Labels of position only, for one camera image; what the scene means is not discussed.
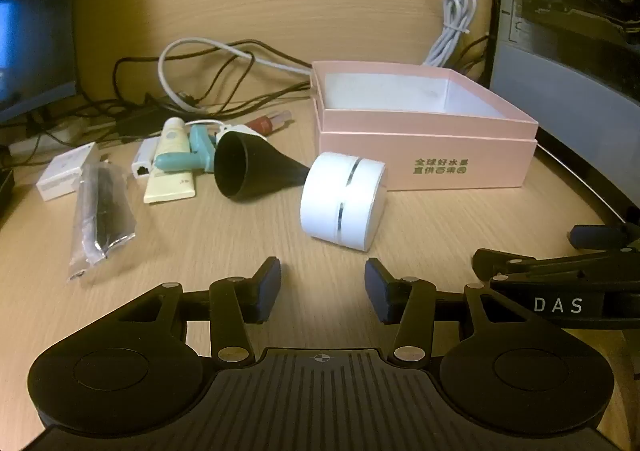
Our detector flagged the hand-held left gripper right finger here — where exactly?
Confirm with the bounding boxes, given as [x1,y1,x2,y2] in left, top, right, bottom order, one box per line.
[365,258,548,364]

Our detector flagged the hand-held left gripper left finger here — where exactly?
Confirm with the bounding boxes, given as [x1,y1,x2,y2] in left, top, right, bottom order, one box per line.
[105,257,282,364]

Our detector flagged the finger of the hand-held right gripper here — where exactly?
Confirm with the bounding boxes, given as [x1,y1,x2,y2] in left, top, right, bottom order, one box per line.
[472,248,640,282]
[570,223,640,251]

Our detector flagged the white round case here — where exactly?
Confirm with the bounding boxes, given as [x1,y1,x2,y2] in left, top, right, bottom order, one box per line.
[300,151,388,252]

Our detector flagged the black funnel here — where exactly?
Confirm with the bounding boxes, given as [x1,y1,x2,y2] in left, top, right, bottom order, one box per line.
[214,130,313,199]

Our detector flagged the teal plastic tool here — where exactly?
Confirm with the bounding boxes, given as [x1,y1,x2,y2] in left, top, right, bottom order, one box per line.
[154,125,217,174]

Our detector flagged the red tube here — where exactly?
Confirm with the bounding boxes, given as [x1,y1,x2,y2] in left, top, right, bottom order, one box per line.
[250,111,296,136]

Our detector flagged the pink cardboard box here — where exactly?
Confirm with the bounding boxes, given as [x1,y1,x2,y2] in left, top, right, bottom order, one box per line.
[311,60,540,136]
[312,98,539,192]

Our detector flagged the black item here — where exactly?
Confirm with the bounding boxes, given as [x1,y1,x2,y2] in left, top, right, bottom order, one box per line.
[66,162,137,284]

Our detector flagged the white charger cube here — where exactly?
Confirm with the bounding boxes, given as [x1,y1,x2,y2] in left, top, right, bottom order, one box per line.
[36,142,98,202]

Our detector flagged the cream tube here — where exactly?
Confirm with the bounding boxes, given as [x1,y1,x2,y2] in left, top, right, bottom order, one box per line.
[143,118,197,204]

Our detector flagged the computer case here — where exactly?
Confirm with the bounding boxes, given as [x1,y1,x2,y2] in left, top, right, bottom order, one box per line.
[487,0,640,229]

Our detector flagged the white adapter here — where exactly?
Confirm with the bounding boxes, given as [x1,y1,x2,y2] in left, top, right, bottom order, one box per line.
[131,138,162,178]

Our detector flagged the white power strip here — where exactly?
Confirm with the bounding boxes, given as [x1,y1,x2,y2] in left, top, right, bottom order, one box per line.
[7,118,121,154]

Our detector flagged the black object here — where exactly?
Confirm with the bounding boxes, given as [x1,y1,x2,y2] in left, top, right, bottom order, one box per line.
[0,168,16,227]

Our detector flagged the computer monitor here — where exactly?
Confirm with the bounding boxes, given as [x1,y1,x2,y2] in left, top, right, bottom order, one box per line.
[0,0,81,124]

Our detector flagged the thin white cable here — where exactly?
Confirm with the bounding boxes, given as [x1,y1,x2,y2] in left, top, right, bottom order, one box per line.
[182,118,268,142]

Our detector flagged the grey looped cable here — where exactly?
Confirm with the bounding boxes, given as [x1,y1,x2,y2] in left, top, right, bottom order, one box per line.
[158,37,313,112]

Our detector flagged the tangle of black cables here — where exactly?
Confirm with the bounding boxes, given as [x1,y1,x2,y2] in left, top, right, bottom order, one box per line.
[20,42,316,142]

